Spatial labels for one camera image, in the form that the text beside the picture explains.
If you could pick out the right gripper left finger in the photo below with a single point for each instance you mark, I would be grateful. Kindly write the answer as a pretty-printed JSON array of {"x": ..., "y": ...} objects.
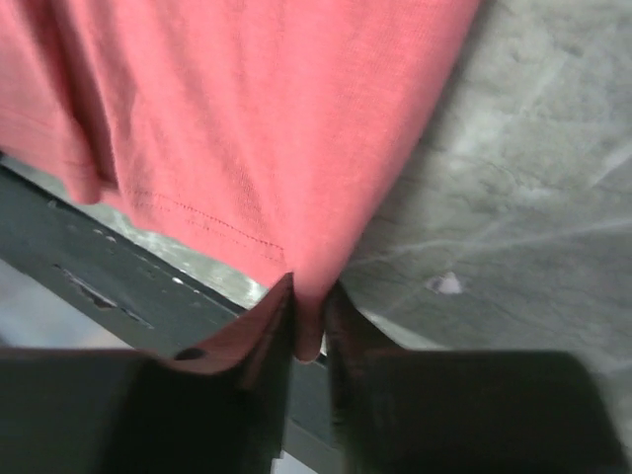
[{"x": 216, "y": 407}]

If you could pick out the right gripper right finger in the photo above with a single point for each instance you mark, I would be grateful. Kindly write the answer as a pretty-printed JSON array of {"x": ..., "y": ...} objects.
[{"x": 396, "y": 410}]

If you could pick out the pink red t shirt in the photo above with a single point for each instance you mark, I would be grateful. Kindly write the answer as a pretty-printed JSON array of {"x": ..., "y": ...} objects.
[{"x": 262, "y": 133}]

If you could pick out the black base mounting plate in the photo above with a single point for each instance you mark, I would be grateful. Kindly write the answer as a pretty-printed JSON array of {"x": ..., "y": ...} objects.
[{"x": 142, "y": 300}]

